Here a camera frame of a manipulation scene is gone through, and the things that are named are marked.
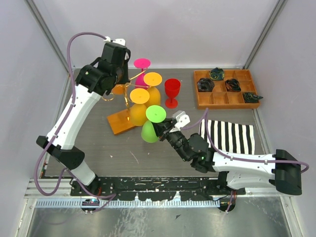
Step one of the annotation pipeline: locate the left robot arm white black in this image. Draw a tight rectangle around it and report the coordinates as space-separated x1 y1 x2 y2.
36 39 131 196

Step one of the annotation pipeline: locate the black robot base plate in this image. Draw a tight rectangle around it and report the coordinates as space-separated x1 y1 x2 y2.
70 176 246 202

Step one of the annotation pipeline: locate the dark rolled tie middle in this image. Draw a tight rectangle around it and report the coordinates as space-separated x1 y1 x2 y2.
225 79 241 92

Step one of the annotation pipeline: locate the dark rolled tie right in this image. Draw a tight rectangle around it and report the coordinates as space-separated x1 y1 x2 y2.
242 92 263 103

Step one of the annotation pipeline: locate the wooden compartment tray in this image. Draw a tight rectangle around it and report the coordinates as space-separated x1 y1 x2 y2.
193 69 261 110

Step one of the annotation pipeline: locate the red plastic wine glass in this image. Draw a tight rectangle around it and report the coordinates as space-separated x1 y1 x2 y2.
164 78 181 109

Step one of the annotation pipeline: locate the orange plastic wine glass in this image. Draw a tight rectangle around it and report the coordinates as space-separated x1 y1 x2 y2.
112 84 124 95

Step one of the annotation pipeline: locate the yellow wine glass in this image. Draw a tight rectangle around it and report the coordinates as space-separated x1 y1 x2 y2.
144 72 162 107
130 88 150 126

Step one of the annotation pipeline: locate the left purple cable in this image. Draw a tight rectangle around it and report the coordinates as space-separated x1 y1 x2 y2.
33 32 117 213

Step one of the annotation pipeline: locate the dark rolled tie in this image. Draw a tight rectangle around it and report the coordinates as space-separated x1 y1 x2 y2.
225 79 241 92
209 67 225 81
197 78 215 92
242 92 263 103

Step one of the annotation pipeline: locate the green plastic wine glass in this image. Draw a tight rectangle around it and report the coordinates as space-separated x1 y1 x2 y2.
141 105 166 143

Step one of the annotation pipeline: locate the black white striped cloth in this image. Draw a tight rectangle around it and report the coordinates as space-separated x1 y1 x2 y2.
198 119 255 155

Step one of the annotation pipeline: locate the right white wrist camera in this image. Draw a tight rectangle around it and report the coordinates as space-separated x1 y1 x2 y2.
170 111 190 132

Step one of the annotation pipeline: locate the grey slotted cable duct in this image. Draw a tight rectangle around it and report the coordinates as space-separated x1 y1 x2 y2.
35 198 220 209

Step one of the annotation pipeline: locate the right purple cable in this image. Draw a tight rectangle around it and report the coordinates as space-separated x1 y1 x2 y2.
185 108 310 175

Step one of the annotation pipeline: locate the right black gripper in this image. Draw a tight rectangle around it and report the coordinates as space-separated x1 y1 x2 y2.
150 115 190 161

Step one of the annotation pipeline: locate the purple cable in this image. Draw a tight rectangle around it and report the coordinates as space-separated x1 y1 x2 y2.
33 32 117 213
185 108 310 175

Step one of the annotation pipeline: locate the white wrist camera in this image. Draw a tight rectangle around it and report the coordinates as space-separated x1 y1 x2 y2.
170 111 190 132
103 37 126 46

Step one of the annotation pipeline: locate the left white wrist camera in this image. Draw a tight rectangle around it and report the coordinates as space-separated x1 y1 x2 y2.
103 37 126 46

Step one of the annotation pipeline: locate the magenta plastic wine glass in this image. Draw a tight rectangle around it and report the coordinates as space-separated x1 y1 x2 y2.
134 58 151 89

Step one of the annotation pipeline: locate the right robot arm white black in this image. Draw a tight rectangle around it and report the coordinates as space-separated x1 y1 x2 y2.
153 118 302 196

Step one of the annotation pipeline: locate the dark rolled tie left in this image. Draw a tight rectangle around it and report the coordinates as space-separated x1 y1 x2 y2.
197 78 215 92

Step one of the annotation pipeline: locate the gold wire wine glass rack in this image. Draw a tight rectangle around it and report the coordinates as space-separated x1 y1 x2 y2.
101 61 154 136

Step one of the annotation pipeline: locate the dark rolled tie top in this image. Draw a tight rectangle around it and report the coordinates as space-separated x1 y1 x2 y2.
209 67 225 81

